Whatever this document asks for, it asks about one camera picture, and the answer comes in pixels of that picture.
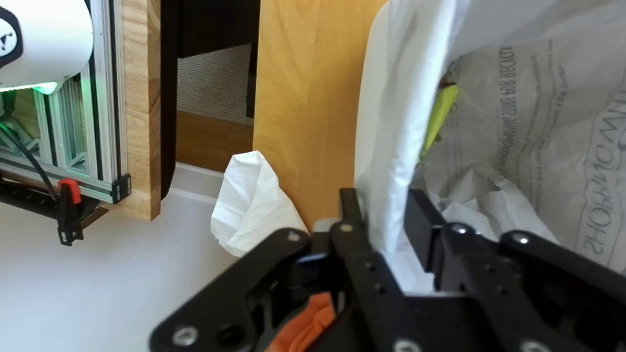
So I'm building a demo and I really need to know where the yellow-green scrap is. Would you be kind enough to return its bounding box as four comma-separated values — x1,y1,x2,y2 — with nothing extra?
420,82,461,157

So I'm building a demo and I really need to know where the wooden cart board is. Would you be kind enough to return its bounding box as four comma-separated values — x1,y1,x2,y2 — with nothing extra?
95,0,163,223

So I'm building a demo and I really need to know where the crumpled white cloth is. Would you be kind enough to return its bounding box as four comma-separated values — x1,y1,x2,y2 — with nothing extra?
208,149,308,260

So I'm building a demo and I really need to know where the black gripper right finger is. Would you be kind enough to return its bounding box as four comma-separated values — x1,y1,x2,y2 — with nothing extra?
400,186,626,352

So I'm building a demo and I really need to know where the aluminium frame rail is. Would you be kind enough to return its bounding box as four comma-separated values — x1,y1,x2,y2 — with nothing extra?
0,0,132,208

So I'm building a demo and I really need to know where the light wooden cabinet panel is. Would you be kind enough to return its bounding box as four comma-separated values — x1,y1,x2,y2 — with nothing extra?
251,0,388,231

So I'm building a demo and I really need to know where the white plastic bin liner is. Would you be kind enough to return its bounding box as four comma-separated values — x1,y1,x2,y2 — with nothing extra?
353,0,626,276

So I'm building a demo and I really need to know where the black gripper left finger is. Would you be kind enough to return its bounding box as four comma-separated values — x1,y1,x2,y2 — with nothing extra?
146,186,433,352

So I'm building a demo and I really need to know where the crumpled white paper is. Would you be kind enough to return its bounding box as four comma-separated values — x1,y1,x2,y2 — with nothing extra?
439,174,561,247

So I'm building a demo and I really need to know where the black clamp with red part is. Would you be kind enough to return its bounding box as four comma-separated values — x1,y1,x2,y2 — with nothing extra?
52,178,87,249

